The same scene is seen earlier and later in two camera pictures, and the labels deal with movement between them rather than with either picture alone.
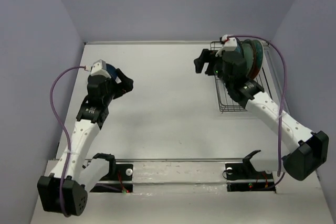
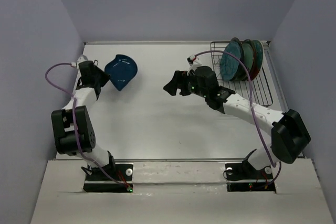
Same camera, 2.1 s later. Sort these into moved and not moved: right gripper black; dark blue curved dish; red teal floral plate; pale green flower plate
Moved: dark blue curved dish; right gripper black
Not moved: pale green flower plate; red teal floral plate
